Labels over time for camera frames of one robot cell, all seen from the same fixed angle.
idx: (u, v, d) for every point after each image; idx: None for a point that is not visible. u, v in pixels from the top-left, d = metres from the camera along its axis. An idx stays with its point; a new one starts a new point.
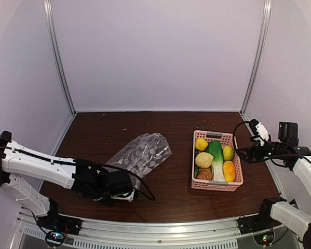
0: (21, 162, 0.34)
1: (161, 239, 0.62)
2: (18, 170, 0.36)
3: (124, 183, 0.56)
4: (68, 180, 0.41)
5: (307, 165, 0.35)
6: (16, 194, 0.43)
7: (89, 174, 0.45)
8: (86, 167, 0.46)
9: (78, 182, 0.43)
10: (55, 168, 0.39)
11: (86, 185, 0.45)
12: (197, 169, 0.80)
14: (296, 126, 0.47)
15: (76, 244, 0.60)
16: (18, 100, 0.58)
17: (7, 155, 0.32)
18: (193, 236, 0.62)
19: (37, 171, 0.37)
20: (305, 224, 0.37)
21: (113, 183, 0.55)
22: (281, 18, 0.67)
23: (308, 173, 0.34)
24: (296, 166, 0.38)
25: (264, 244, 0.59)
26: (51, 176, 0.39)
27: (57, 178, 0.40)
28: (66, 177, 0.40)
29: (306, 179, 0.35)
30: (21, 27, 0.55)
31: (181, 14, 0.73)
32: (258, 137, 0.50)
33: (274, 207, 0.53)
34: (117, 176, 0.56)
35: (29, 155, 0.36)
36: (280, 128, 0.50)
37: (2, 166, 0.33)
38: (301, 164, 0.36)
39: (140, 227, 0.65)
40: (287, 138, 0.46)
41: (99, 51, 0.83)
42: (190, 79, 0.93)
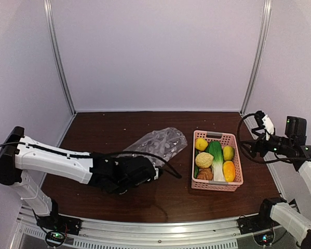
0: (36, 157, 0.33)
1: (161, 239, 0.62)
2: (31, 166, 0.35)
3: (146, 169, 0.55)
4: (85, 175, 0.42)
5: None
6: (22, 193, 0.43)
7: (103, 167, 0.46)
8: (103, 160, 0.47)
9: (96, 176, 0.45)
10: (72, 163, 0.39)
11: (104, 179, 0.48)
12: (197, 169, 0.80)
14: (303, 122, 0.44)
15: (76, 244, 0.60)
16: (18, 100, 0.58)
17: (21, 150, 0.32)
18: (193, 236, 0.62)
19: (54, 166, 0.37)
20: (303, 230, 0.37)
21: (133, 170, 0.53)
22: (281, 18, 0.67)
23: None
24: (301, 168, 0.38)
25: (264, 244, 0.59)
26: (66, 171, 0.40)
27: (72, 173, 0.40)
28: (83, 171, 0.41)
29: None
30: (20, 27, 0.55)
31: (181, 15, 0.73)
32: (265, 132, 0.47)
33: (274, 208, 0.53)
34: (136, 163, 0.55)
35: (45, 151, 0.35)
36: (288, 123, 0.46)
37: (15, 162, 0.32)
38: (308, 167, 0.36)
39: (140, 227, 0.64)
40: (294, 135, 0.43)
41: (98, 51, 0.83)
42: (190, 79, 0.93)
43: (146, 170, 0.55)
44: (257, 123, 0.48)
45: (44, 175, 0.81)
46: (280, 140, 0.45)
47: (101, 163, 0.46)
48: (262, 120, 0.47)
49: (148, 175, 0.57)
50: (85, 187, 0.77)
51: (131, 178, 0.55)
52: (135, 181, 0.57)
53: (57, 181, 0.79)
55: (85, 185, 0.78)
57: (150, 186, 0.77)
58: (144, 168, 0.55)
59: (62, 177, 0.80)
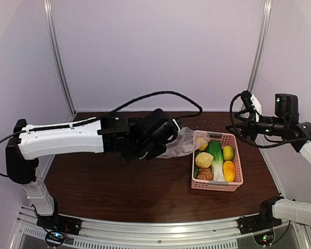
0: (37, 140, 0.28)
1: (160, 239, 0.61)
2: (42, 152, 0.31)
3: (167, 124, 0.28)
4: (96, 141, 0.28)
5: None
6: (31, 192, 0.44)
7: (120, 123, 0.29)
8: (113, 116, 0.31)
9: (110, 138, 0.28)
10: (76, 132, 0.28)
11: (118, 141, 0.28)
12: (197, 169, 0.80)
14: (296, 98, 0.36)
15: (76, 244, 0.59)
16: (18, 100, 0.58)
17: (22, 139, 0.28)
18: (192, 236, 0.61)
19: (62, 143, 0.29)
20: None
21: (151, 126, 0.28)
22: (282, 18, 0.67)
23: None
24: (303, 150, 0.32)
25: (264, 244, 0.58)
26: (77, 145, 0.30)
27: (83, 143, 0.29)
28: (92, 137, 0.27)
29: None
30: (20, 27, 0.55)
31: (181, 15, 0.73)
32: (255, 113, 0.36)
33: (275, 207, 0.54)
34: (152, 118, 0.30)
35: (46, 130, 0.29)
36: (276, 103, 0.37)
37: (21, 152, 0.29)
38: None
39: (140, 227, 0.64)
40: (288, 114, 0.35)
41: (98, 51, 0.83)
42: (190, 79, 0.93)
43: (167, 126, 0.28)
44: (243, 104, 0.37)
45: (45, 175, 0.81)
46: (271, 121, 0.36)
47: (113, 122, 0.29)
48: (251, 100, 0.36)
49: (172, 132, 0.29)
50: (85, 187, 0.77)
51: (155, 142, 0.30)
52: (163, 144, 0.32)
53: (57, 181, 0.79)
55: (85, 185, 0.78)
57: (150, 186, 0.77)
58: (165, 121, 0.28)
59: (62, 177, 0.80)
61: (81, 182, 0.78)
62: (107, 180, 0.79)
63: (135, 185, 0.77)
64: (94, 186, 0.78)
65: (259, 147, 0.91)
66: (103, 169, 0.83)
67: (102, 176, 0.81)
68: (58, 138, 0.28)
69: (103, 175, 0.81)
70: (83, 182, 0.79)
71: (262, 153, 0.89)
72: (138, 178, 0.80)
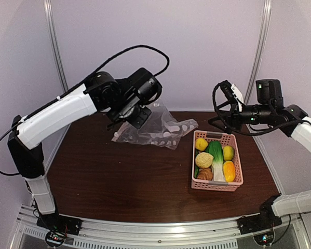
0: (30, 125, 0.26)
1: (161, 239, 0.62)
2: (42, 136, 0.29)
3: (153, 80, 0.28)
4: (84, 104, 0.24)
5: (310, 129, 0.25)
6: (36, 189, 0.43)
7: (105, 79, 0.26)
8: (96, 76, 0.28)
9: (96, 95, 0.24)
10: (62, 100, 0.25)
11: (107, 93, 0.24)
12: (197, 169, 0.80)
14: (278, 82, 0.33)
15: (76, 244, 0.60)
16: (18, 100, 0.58)
17: (20, 128, 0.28)
18: (192, 236, 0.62)
19: (53, 121, 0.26)
20: None
21: (138, 81, 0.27)
22: (282, 18, 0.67)
23: None
24: (295, 134, 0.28)
25: (264, 244, 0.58)
26: (68, 117, 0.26)
27: (74, 113, 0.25)
28: (78, 99, 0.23)
29: None
30: (20, 28, 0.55)
31: (181, 15, 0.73)
32: (238, 102, 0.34)
33: (274, 207, 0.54)
34: (136, 75, 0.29)
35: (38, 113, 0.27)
36: (259, 90, 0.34)
37: (22, 141, 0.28)
38: (302, 129, 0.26)
39: (140, 228, 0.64)
40: (273, 100, 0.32)
41: (98, 51, 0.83)
42: (190, 79, 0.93)
43: (153, 83, 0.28)
44: (224, 95, 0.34)
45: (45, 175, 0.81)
46: (255, 109, 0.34)
47: (97, 78, 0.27)
48: (231, 89, 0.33)
49: (157, 87, 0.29)
50: (85, 187, 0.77)
51: (143, 100, 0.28)
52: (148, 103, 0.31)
53: (57, 181, 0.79)
55: (85, 185, 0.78)
57: (150, 186, 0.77)
58: (150, 76, 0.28)
59: (62, 177, 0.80)
61: (81, 182, 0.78)
62: (107, 180, 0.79)
63: (135, 185, 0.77)
64: (93, 186, 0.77)
65: (259, 147, 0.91)
66: (103, 170, 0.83)
67: (102, 176, 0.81)
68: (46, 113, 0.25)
69: (103, 175, 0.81)
70: (83, 182, 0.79)
71: (262, 153, 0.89)
72: (138, 178, 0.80)
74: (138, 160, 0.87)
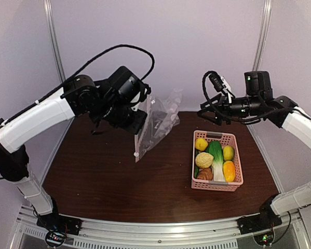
0: (11, 128, 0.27)
1: (160, 239, 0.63)
2: (24, 139, 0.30)
3: (133, 80, 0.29)
4: (62, 107, 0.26)
5: (301, 119, 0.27)
6: (26, 191, 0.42)
7: (83, 82, 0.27)
8: (75, 80, 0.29)
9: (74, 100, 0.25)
10: (40, 105, 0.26)
11: (84, 97, 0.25)
12: (197, 169, 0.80)
14: (266, 75, 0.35)
15: (76, 244, 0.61)
16: (18, 100, 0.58)
17: (1, 132, 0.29)
18: (192, 236, 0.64)
19: (33, 124, 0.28)
20: None
21: (117, 82, 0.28)
22: (282, 18, 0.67)
23: (306, 128, 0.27)
24: (286, 123, 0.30)
25: (264, 244, 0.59)
26: (49, 120, 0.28)
27: (53, 115, 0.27)
28: (55, 104, 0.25)
29: (302, 134, 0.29)
30: (20, 27, 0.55)
31: (181, 15, 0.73)
32: (227, 93, 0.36)
33: (273, 205, 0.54)
34: (116, 75, 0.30)
35: (17, 118, 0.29)
36: (248, 82, 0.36)
37: (3, 145, 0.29)
38: (294, 119, 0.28)
39: (140, 228, 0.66)
40: (262, 92, 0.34)
41: (98, 51, 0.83)
42: (190, 79, 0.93)
43: (135, 83, 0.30)
44: (214, 85, 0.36)
45: (45, 175, 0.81)
46: (245, 101, 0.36)
47: (76, 82, 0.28)
48: (221, 80, 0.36)
49: (136, 87, 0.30)
50: (85, 187, 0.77)
51: (123, 100, 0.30)
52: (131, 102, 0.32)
53: (57, 181, 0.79)
55: (85, 185, 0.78)
57: (150, 186, 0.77)
58: (130, 77, 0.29)
59: (62, 177, 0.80)
61: (81, 183, 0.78)
62: (107, 180, 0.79)
63: (135, 185, 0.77)
64: (93, 186, 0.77)
65: (259, 147, 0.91)
66: (103, 169, 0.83)
67: (102, 176, 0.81)
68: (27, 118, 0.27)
69: (103, 175, 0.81)
70: (83, 182, 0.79)
71: (262, 153, 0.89)
72: (138, 178, 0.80)
74: (138, 160, 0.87)
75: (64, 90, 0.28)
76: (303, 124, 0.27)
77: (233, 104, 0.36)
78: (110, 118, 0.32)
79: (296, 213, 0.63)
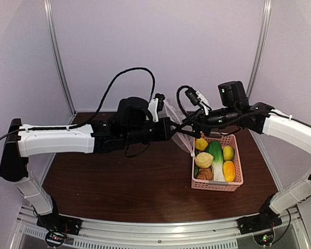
0: (36, 138, 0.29)
1: (161, 239, 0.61)
2: (40, 150, 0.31)
3: (134, 108, 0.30)
4: (87, 141, 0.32)
5: (280, 121, 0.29)
6: (25, 191, 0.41)
7: (106, 129, 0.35)
8: (101, 124, 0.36)
9: (99, 143, 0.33)
10: (72, 133, 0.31)
11: (109, 143, 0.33)
12: (197, 169, 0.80)
14: (240, 84, 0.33)
15: (76, 244, 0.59)
16: (18, 100, 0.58)
17: (22, 136, 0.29)
18: (192, 236, 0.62)
19: (57, 143, 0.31)
20: (306, 181, 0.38)
21: (123, 118, 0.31)
22: (282, 18, 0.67)
23: (287, 127, 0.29)
24: (265, 126, 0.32)
25: (264, 244, 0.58)
26: (72, 145, 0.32)
27: (79, 144, 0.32)
28: (85, 138, 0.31)
29: (284, 133, 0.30)
30: (20, 27, 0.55)
31: (181, 15, 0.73)
32: (203, 106, 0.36)
33: (273, 206, 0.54)
34: (121, 108, 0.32)
35: (44, 131, 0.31)
36: (223, 94, 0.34)
37: (19, 151, 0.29)
38: (272, 122, 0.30)
39: (140, 228, 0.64)
40: (238, 102, 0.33)
41: (98, 51, 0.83)
42: (190, 79, 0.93)
43: (137, 109, 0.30)
44: (190, 100, 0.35)
45: (44, 175, 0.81)
46: (222, 112, 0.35)
47: (102, 127, 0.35)
48: (195, 94, 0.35)
49: (143, 113, 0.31)
50: (85, 187, 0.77)
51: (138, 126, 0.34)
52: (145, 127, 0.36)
53: (57, 181, 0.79)
55: (85, 185, 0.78)
57: (150, 187, 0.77)
58: (131, 108, 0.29)
59: (62, 178, 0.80)
61: (81, 183, 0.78)
62: (107, 180, 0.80)
63: (135, 186, 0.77)
64: (93, 187, 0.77)
65: (258, 147, 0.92)
66: (103, 170, 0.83)
67: (102, 176, 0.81)
68: (58, 137, 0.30)
69: (103, 175, 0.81)
70: (83, 183, 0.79)
71: (262, 153, 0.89)
72: (138, 178, 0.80)
74: (139, 160, 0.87)
75: (93, 128, 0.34)
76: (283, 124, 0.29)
77: (210, 116, 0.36)
78: (139, 140, 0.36)
79: (296, 213, 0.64)
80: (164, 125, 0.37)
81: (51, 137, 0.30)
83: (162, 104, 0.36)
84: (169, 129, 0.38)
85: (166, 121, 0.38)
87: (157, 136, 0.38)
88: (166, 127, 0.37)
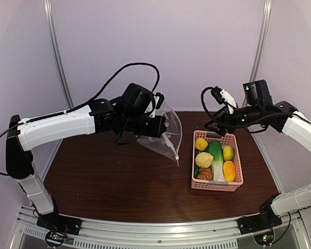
0: (35, 128, 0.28)
1: (161, 239, 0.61)
2: (42, 140, 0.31)
3: (143, 93, 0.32)
4: (86, 123, 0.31)
5: (301, 124, 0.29)
6: (28, 190, 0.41)
7: (105, 106, 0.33)
8: (99, 101, 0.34)
9: (98, 122, 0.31)
10: (69, 115, 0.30)
11: (109, 120, 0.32)
12: (197, 169, 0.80)
14: (264, 83, 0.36)
15: (76, 244, 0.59)
16: (18, 100, 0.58)
17: (21, 130, 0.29)
18: (192, 236, 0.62)
19: (57, 129, 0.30)
20: None
21: (131, 99, 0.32)
22: (282, 18, 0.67)
23: (304, 131, 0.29)
24: (285, 126, 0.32)
25: (264, 244, 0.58)
26: (72, 129, 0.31)
27: (78, 127, 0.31)
28: (85, 119, 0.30)
29: (302, 137, 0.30)
30: (20, 28, 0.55)
31: (181, 15, 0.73)
32: (227, 106, 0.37)
33: (273, 206, 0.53)
34: (128, 92, 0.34)
35: (42, 120, 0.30)
36: (246, 92, 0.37)
37: (21, 144, 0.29)
38: (293, 123, 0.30)
39: (140, 228, 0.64)
40: (261, 99, 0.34)
41: (98, 51, 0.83)
42: (190, 79, 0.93)
43: (144, 95, 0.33)
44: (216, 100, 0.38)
45: (45, 175, 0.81)
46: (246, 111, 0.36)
47: (100, 105, 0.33)
48: (221, 94, 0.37)
49: (149, 99, 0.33)
50: (85, 187, 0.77)
51: (139, 112, 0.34)
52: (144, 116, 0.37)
53: (57, 181, 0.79)
55: (85, 185, 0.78)
57: (150, 187, 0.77)
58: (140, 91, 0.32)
59: (62, 178, 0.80)
61: (80, 183, 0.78)
62: (107, 180, 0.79)
63: (135, 185, 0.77)
64: (93, 187, 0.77)
65: (259, 147, 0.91)
66: (103, 170, 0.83)
67: (102, 176, 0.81)
68: (56, 123, 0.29)
69: (103, 175, 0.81)
70: (83, 183, 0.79)
71: (262, 153, 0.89)
72: (138, 178, 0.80)
74: (138, 160, 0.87)
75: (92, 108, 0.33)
76: (301, 127, 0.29)
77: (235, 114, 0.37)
78: (133, 128, 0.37)
79: (296, 213, 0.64)
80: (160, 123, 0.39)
81: (49, 124, 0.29)
83: (161, 103, 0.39)
84: (162, 128, 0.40)
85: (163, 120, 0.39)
87: (149, 128, 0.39)
88: (161, 125, 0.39)
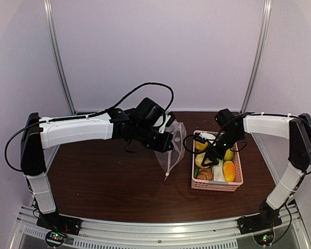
0: (57, 128, 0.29)
1: (161, 239, 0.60)
2: (61, 141, 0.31)
3: (156, 108, 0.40)
4: (106, 128, 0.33)
5: (253, 116, 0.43)
6: (36, 189, 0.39)
7: (122, 115, 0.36)
8: (117, 111, 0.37)
9: (117, 128, 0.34)
10: (91, 121, 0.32)
11: (125, 127, 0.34)
12: (197, 169, 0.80)
14: (226, 109, 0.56)
15: (76, 244, 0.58)
16: (18, 100, 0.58)
17: (43, 128, 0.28)
18: (193, 236, 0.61)
19: (78, 132, 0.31)
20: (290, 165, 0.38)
21: (145, 111, 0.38)
22: (281, 18, 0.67)
23: (258, 121, 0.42)
24: (245, 126, 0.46)
25: (264, 244, 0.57)
26: (91, 134, 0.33)
27: (96, 132, 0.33)
28: (105, 124, 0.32)
29: (258, 126, 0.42)
30: (19, 27, 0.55)
31: (181, 14, 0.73)
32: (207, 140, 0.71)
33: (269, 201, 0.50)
34: (143, 105, 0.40)
35: (64, 122, 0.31)
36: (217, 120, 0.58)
37: (41, 142, 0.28)
38: (249, 120, 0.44)
39: (140, 228, 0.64)
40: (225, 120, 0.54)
41: (98, 50, 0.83)
42: (190, 79, 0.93)
43: (156, 109, 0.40)
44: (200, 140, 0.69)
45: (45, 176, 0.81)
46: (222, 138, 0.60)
47: (118, 113, 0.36)
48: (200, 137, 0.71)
49: (160, 113, 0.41)
50: (85, 187, 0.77)
51: (149, 124, 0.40)
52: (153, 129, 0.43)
53: (57, 181, 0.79)
55: (85, 185, 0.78)
57: (150, 187, 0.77)
58: (154, 105, 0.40)
59: (63, 177, 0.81)
61: (80, 183, 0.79)
62: (107, 179, 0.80)
63: (135, 185, 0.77)
64: (93, 187, 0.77)
65: (259, 147, 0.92)
66: (103, 169, 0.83)
67: (102, 176, 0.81)
68: (78, 126, 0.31)
69: (103, 175, 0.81)
70: (83, 182, 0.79)
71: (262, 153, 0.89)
72: (138, 178, 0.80)
74: (138, 160, 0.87)
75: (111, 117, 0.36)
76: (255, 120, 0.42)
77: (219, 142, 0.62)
78: (142, 138, 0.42)
79: (296, 213, 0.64)
80: (167, 138, 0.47)
81: (72, 126, 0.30)
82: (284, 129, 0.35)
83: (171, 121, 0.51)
84: (167, 143, 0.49)
85: (170, 136, 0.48)
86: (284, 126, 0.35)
87: (157, 141, 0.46)
88: (167, 139, 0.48)
